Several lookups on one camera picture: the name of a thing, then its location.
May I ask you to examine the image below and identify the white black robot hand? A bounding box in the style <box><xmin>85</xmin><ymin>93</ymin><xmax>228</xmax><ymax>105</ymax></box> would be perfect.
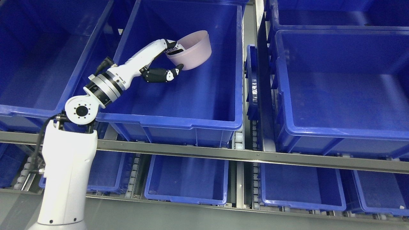
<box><xmin>117</xmin><ymin>39</ymin><xmax>186</xmax><ymax>83</ymax></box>

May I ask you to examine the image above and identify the pink bowl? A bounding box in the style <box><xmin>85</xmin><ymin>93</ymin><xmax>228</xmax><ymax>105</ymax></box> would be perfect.
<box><xmin>166</xmin><ymin>30</ymin><xmax>212</xmax><ymax>71</ymax></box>

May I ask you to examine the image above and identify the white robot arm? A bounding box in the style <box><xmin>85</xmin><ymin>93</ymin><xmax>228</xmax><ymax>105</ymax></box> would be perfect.
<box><xmin>30</xmin><ymin>57</ymin><xmax>129</xmax><ymax>230</ymax></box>

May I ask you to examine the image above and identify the blue bin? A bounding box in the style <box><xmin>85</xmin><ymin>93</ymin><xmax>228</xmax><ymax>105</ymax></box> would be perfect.
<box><xmin>265</xmin><ymin>0</ymin><xmax>409</xmax><ymax>34</ymax></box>
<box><xmin>96</xmin><ymin>0</ymin><xmax>244</xmax><ymax>148</ymax></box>
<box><xmin>39</xmin><ymin>150</ymin><xmax>135</xmax><ymax>194</ymax></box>
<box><xmin>258</xmin><ymin>163</ymin><xmax>347</xmax><ymax>211</ymax></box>
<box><xmin>340</xmin><ymin>169</ymin><xmax>409</xmax><ymax>217</ymax></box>
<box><xmin>274</xmin><ymin>30</ymin><xmax>409</xmax><ymax>159</ymax></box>
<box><xmin>0</xmin><ymin>0</ymin><xmax>135</xmax><ymax>133</ymax></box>
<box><xmin>144</xmin><ymin>155</ymin><xmax>229</xmax><ymax>205</ymax></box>

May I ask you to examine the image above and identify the blue bin lower left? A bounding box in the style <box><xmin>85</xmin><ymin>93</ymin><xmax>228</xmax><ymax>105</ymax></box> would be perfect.
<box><xmin>39</xmin><ymin>150</ymin><xmax>135</xmax><ymax>194</ymax></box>

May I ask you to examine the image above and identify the blue bin lower centre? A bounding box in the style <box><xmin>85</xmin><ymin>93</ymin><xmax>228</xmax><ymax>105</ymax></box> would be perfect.
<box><xmin>144</xmin><ymin>155</ymin><xmax>229</xmax><ymax>205</ymax></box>

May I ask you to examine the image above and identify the blue bin upper right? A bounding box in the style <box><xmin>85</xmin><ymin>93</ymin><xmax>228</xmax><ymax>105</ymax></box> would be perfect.
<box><xmin>265</xmin><ymin>0</ymin><xmax>409</xmax><ymax>34</ymax></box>

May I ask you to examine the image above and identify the blue bin far right lower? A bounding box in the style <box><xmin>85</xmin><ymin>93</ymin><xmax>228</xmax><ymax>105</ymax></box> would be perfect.
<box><xmin>340</xmin><ymin>169</ymin><xmax>409</xmax><ymax>217</ymax></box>

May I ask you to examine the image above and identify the metal shelf rail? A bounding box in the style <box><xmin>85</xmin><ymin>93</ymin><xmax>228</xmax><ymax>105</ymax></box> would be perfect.
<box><xmin>0</xmin><ymin>131</ymin><xmax>409</xmax><ymax>174</ymax></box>

